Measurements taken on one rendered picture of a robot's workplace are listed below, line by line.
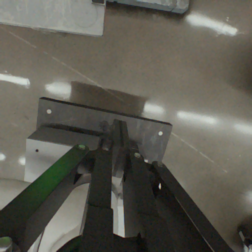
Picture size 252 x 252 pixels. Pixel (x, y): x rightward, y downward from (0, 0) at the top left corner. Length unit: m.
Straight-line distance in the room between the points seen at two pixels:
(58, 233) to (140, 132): 0.43
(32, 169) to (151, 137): 0.43
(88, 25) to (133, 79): 0.51
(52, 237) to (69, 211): 0.06
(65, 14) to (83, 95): 0.52
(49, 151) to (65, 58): 0.51
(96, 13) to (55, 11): 0.10
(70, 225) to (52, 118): 0.39
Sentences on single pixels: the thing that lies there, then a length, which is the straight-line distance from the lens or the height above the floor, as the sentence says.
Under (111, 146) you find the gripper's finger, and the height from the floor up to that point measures 0.83.
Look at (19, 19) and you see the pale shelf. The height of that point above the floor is 0.45.
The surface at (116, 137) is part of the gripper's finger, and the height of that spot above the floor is 0.81.
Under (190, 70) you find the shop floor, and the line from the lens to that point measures 1.05.
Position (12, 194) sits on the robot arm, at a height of 0.59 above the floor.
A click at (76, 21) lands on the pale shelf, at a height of 0.45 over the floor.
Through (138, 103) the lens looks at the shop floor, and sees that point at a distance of 1.00.
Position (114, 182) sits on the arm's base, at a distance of 0.63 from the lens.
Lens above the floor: 0.97
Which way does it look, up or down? 72 degrees down
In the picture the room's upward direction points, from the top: 165 degrees clockwise
